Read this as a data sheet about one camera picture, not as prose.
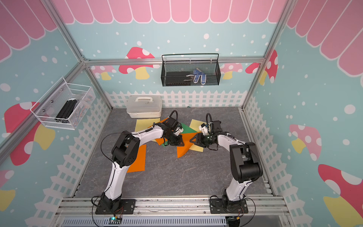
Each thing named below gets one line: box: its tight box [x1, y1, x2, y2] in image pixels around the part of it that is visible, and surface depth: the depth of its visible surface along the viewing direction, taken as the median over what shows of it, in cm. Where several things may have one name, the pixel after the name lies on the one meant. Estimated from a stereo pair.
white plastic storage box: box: [126, 95, 163, 119], surface depth 111 cm
